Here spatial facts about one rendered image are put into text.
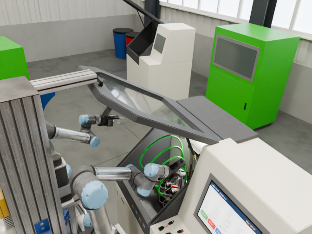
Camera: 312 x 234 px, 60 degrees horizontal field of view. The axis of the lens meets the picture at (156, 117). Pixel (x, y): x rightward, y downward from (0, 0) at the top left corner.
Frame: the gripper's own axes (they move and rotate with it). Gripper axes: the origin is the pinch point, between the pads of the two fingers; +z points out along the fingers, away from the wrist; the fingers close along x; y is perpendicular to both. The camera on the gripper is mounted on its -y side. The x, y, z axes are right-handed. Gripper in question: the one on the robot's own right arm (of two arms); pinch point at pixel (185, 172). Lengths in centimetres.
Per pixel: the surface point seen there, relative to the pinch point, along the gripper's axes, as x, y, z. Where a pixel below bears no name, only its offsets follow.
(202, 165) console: 4.6, -11.8, 2.1
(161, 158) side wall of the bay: -52, 33, 53
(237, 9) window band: -330, -177, 329
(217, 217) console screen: 33.3, 1.8, 3.8
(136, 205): -13, 51, 8
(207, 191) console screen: 18.3, -3.1, 3.5
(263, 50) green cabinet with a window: -144, -120, 210
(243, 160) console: 19.2, -32.5, 5.4
